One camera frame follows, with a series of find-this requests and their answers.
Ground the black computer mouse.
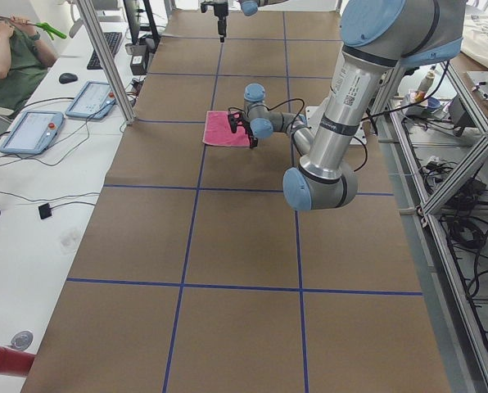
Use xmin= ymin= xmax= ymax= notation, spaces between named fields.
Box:
xmin=58 ymin=73 xmax=79 ymax=84

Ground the red cylinder bottle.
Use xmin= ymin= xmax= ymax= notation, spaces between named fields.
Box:
xmin=0 ymin=346 xmax=35 ymax=377

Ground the person in green shirt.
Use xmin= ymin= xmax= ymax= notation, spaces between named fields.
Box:
xmin=0 ymin=15 xmax=57 ymax=114

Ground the blue teach pendant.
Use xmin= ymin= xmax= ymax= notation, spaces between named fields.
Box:
xmin=0 ymin=111 xmax=65 ymax=155
xmin=65 ymin=81 xmax=116 ymax=120

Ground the blue teach pendant near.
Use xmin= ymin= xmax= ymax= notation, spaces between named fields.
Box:
xmin=0 ymin=111 xmax=65 ymax=155

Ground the aluminium frame post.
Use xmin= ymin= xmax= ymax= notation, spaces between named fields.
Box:
xmin=76 ymin=0 xmax=135 ymax=125

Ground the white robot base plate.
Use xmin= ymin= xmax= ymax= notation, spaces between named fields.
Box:
xmin=303 ymin=105 xmax=368 ymax=156

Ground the blue teach pendant far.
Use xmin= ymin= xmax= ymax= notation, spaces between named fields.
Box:
xmin=65 ymin=81 xmax=116 ymax=120

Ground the pink and grey towel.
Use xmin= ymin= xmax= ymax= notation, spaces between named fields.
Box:
xmin=202 ymin=111 xmax=249 ymax=147

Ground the black power adapter box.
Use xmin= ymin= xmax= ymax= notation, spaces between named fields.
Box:
xmin=129 ymin=45 xmax=149 ymax=76

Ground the black keyboard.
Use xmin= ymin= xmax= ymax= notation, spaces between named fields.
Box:
xmin=86 ymin=31 xmax=124 ymax=70

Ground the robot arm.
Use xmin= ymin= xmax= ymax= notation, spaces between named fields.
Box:
xmin=241 ymin=0 xmax=466 ymax=211
xmin=200 ymin=0 xmax=284 ymax=43

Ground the aluminium frame rack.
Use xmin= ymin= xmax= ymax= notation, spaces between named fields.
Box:
xmin=370 ymin=56 xmax=488 ymax=392

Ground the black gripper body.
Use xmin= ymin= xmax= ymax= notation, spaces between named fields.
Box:
xmin=200 ymin=0 xmax=228 ymax=34
xmin=227 ymin=113 xmax=255 ymax=141

